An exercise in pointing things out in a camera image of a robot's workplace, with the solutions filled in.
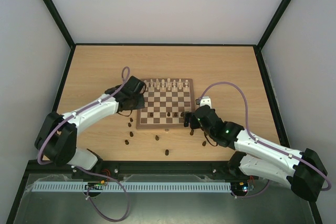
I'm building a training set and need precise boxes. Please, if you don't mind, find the wooden chess board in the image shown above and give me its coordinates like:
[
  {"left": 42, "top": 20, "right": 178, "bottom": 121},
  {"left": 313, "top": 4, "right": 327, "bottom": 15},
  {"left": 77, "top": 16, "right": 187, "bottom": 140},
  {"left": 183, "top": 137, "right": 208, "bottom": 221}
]
[{"left": 136, "top": 78, "right": 195, "bottom": 130}]

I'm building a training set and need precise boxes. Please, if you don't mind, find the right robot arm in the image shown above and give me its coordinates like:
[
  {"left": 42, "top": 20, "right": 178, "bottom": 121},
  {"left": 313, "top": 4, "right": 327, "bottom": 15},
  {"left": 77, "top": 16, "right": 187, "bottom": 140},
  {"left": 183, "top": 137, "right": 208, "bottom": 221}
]
[{"left": 183, "top": 105, "right": 327, "bottom": 202}]

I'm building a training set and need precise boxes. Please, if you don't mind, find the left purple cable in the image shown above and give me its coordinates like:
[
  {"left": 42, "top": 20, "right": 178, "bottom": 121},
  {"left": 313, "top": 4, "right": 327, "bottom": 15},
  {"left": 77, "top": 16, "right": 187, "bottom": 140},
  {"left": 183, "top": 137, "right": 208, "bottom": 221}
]
[{"left": 37, "top": 66, "right": 130, "bottom": 221}]

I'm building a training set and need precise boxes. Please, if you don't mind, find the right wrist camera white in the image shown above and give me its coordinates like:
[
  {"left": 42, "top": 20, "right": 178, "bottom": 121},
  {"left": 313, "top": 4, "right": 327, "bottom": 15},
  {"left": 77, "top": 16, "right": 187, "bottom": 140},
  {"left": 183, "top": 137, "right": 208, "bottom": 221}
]
[{"left": 196, "top": 96, "right": 212, "bottom": 108}]

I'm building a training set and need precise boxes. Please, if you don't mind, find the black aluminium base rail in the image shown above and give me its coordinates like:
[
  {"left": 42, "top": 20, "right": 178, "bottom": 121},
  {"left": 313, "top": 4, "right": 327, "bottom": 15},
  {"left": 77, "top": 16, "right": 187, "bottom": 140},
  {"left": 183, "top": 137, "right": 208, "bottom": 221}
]
[{"left": 26, "top": 159, "right": 263, "bottom": 180}]

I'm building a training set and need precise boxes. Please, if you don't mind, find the light blue cable duct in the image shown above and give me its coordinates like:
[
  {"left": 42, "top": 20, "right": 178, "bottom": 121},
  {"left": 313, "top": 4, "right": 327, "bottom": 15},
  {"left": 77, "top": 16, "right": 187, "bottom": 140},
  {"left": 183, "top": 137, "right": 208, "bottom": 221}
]
[{"left": 31, "top": 182, "right": 232, "bottom": 193}]

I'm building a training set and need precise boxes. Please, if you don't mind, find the black enclosure frame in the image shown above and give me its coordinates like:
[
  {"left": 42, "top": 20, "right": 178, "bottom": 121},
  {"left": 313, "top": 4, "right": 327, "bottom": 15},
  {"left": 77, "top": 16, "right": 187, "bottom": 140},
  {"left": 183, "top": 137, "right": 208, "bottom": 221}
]
[{"left": 0, "top": 0, "right": 336, "bottom": 224}]

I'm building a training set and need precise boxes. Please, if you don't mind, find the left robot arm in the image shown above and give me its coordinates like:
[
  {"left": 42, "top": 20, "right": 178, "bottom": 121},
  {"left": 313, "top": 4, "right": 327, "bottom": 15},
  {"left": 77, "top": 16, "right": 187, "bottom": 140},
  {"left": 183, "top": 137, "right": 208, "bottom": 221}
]
[{"left": 34, "top": 76, "right": 146, "bottom": 170}]

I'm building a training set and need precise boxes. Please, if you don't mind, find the purple cable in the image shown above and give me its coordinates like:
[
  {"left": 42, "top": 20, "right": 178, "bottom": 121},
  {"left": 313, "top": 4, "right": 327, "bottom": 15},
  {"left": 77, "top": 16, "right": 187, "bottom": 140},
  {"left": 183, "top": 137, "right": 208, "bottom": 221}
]
[
  {"left": 196, "top": 81, "right": 332, "bottom": 199},
  {"left": 37, "top": 66, "right": 130, "bottom": 221}
]

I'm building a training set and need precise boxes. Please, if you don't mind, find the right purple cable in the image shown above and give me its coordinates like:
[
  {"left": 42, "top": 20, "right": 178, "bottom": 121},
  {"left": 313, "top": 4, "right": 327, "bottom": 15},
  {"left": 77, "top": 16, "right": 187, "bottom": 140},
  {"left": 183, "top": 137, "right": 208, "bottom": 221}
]
[{"left": 196, "top": 81, "right": 332, "bottom": 199}]

